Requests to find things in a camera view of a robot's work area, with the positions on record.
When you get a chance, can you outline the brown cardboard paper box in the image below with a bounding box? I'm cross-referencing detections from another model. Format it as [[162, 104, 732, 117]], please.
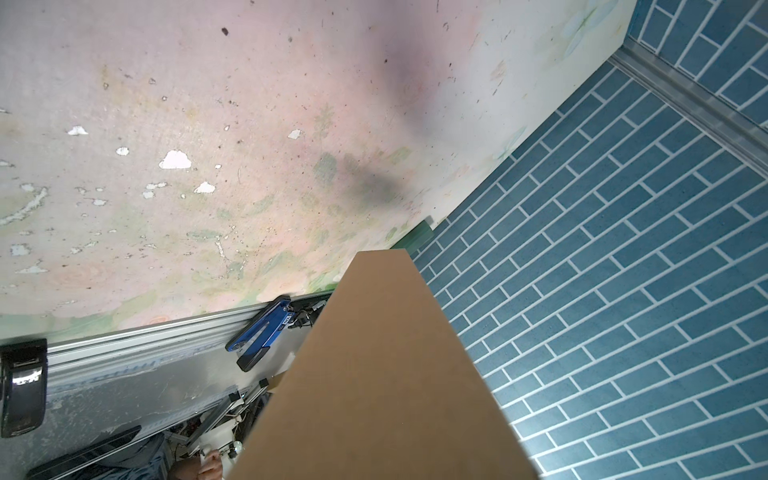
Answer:
[[231, 250, 537, 479]]

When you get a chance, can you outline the dark green phone case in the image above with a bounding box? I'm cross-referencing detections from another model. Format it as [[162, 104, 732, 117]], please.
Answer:
[[391, 216, 434, 256]]

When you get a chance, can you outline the blue black stapler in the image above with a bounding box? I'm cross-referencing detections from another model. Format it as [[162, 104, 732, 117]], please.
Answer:
[[225, 295, 296, 372]]

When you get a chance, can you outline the black marker pen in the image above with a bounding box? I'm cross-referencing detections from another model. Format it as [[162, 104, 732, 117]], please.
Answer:
[[1, 339, 48, 438]]

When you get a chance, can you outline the aluminium front rail frame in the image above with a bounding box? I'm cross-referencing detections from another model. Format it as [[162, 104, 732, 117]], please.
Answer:
[[0, 290, 334, 457]]

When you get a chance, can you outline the right aluminium corner post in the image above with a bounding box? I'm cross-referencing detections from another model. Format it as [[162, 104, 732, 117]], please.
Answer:
[[609, 38, 767, 175]]

